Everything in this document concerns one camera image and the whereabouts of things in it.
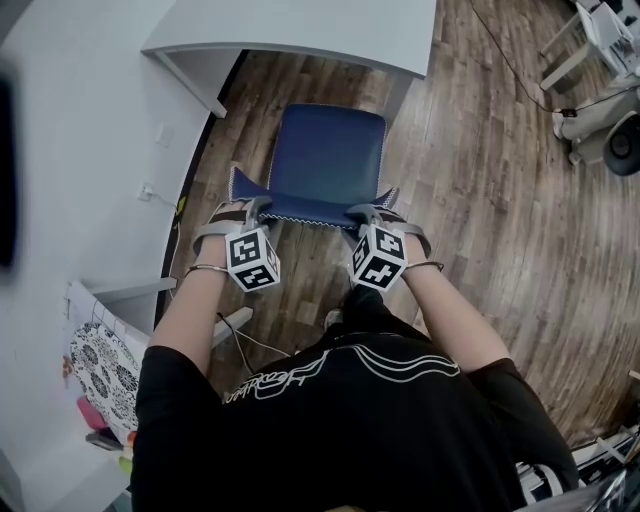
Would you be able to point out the gold bangle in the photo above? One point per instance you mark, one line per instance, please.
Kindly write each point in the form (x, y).
(425, 264)
(207, 268)

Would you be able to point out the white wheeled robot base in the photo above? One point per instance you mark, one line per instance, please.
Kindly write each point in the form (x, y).
(607, 130)

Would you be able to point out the white frame stand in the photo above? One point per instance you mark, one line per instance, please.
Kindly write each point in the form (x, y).
(585, 45)

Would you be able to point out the white furniture foot bar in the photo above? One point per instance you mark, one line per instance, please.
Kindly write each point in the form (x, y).
(232, 325)

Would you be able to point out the person's grey shoe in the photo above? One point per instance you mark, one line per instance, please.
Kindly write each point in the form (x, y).
(333, 319)

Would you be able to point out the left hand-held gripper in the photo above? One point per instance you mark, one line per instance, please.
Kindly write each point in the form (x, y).
(252, 260)

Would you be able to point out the person's right forearm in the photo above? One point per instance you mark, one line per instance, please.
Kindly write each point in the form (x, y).
(450, 315)

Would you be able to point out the black white striped object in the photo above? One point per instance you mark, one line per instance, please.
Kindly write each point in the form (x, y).
(600, 457)

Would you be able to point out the person's right hand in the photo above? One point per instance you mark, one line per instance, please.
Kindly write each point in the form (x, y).
(392, 219)

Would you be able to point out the person's black printed shirt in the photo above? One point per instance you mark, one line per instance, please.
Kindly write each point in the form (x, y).
(350, 425)

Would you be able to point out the person's left forearm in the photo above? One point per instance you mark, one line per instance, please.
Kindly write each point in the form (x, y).
(192, 305)

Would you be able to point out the dark grey flat object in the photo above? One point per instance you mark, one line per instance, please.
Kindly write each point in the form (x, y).
(104, 440)

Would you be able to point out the white table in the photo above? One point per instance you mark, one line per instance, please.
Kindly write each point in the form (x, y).
(300, 25)

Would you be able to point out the white wall plate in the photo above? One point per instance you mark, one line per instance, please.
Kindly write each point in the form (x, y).
(165, 135)

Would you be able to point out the person's left hand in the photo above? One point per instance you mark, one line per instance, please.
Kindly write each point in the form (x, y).
(227, 214)

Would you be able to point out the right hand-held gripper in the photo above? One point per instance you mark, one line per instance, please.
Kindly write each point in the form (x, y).
(377, 260)

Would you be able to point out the pink box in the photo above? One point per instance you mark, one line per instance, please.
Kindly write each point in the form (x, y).
(92, 412)

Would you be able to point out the black white floral cloth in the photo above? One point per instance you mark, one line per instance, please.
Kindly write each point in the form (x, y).
(105, 370)

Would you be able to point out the yellow-green small object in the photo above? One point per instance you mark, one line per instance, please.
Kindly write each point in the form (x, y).
(125, 460)

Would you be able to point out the blue office chair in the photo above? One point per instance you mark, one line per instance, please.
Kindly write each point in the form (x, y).
(327, 155)

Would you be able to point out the white wall socket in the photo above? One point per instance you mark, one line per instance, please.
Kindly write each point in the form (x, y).
(146, 192)

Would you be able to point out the small black device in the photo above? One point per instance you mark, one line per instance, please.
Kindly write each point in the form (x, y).
(568, 113)

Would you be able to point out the white low shelf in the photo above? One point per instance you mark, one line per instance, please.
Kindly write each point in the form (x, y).
(130, 295)

